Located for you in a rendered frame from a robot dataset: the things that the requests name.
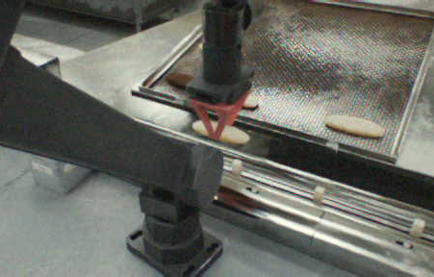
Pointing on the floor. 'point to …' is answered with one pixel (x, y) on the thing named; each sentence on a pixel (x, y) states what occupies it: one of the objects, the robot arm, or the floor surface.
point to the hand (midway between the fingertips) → (220, 128)
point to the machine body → (45, 47)
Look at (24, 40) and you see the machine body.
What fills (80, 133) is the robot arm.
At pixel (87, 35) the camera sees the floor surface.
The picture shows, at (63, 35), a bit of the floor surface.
